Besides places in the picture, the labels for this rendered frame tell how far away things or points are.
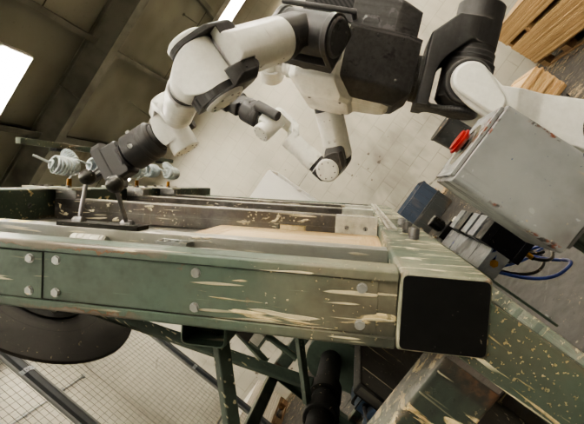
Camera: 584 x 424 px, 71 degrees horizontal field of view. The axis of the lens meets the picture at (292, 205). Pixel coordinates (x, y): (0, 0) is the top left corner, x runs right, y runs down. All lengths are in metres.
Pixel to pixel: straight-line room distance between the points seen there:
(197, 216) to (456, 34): 0.89
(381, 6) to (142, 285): 0.82
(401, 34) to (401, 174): 5.36
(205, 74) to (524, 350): 0.63
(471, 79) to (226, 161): 5.80
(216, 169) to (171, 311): 6.10
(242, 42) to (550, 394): 0.70
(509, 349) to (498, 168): 0.24
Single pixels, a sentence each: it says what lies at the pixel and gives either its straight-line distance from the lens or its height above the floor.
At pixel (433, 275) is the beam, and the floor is 0.87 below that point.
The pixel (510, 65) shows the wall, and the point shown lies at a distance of 6.94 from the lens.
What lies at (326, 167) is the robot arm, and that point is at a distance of 1.36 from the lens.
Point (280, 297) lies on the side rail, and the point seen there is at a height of 1.02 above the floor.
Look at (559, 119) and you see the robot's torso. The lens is 1.18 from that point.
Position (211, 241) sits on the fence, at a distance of 0.88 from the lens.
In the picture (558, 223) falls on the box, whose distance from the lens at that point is 0.63.
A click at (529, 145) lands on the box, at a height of 0.87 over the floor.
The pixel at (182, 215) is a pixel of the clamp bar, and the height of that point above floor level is 1.42.
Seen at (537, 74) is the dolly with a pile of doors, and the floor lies 0.36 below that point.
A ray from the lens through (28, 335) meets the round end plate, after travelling 1.88.
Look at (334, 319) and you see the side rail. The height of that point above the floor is 0.94.
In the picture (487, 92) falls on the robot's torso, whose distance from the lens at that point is 1.10.
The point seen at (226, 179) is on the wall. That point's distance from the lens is 6.67.
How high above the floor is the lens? 1.02
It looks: 6 degrees up
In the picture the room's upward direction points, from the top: 54 degrees counter-clockwise
